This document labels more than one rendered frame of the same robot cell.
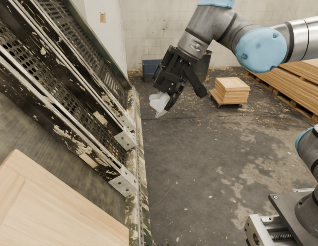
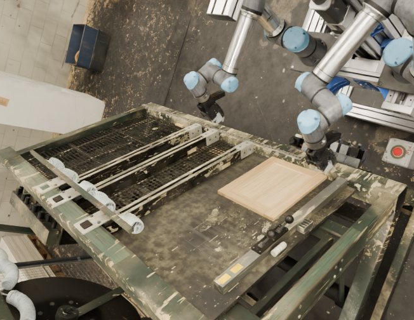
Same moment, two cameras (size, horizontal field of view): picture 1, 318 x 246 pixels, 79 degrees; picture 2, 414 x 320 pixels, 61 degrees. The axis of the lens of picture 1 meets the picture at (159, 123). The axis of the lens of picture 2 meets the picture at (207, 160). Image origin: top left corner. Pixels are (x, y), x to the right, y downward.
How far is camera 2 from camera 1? 137 cm
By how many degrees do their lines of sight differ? 21
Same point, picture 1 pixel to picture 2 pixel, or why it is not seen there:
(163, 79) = (211, 114)
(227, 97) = not seen: outside the picture
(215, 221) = not seen: hidden behind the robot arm
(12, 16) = (125, 181)
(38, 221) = (251, 188)
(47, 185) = (237, 183)
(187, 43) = (202, 99)
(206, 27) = (201, 89)
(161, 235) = (293, 133)
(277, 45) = (232, 82)
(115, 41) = (37, 94)
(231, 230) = not seen: hidden behind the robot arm
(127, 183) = (246, 148)
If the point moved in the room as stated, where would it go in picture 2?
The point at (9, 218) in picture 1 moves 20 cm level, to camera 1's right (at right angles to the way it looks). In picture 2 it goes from (247, 195) to (262, 160)
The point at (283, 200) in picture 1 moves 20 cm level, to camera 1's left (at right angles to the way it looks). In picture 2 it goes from (296, 64) to (281, 97)
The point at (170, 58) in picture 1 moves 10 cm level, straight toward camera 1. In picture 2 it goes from (202, 106) to (215, 114)
